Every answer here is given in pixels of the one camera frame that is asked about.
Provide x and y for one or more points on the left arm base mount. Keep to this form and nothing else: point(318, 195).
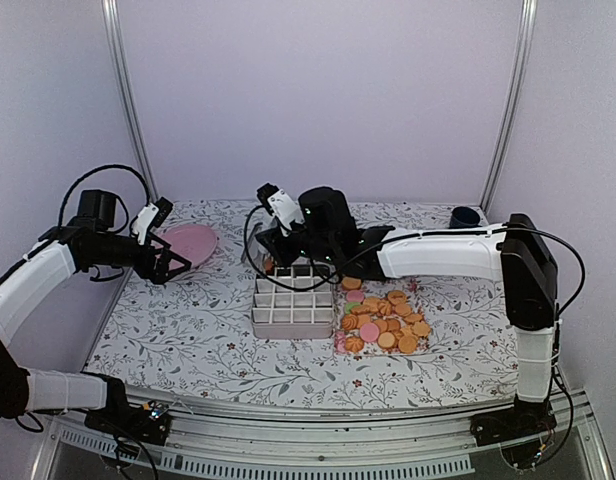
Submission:
point(120, 418)

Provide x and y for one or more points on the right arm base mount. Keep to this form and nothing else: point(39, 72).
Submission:
point(532, 423)

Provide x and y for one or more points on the metal divided cookie tin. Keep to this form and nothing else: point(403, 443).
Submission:
point(288, 310)

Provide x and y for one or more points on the metal tongs white handle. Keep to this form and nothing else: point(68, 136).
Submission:
point(253, 253)

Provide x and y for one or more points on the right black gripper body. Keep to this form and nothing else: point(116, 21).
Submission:
point(287, 256)

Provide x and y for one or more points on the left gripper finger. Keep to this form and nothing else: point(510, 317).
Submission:
point(164, 274)
point(172, 248)

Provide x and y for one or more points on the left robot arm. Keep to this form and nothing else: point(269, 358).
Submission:
point(88, 241)

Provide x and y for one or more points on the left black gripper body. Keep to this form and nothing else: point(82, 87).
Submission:
point(144, 267)

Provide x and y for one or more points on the floral tablecloth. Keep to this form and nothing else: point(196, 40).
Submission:
point(193, 337)

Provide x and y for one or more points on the dark blue mug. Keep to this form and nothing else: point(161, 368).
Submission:
point(464, 217)

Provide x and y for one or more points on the front aluminium rail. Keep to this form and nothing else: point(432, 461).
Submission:
point(217, 440)

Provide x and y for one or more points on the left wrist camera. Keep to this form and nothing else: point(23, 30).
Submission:
point(151, 216)

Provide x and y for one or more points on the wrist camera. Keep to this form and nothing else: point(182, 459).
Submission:
point(151, 216)
point(281, 207)

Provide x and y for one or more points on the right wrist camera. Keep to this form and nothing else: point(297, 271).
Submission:
point(281, 207)

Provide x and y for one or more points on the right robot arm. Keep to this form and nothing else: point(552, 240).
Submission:
point(319, 225)

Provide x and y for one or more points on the pink plate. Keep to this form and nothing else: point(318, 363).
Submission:
point(196, 243)

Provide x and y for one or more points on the metal tin lid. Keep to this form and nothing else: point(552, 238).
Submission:
point(252, 230)

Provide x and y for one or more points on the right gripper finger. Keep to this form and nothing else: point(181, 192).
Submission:
point(267, 239)
point(270, 257)

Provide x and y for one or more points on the swirl butter cookie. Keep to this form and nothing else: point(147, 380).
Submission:
point(354, 344)

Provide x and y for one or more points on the pink round cookie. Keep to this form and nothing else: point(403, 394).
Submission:
point(369, 332)

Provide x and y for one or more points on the floral cookie tray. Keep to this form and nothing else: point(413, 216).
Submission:
point(393, 307)

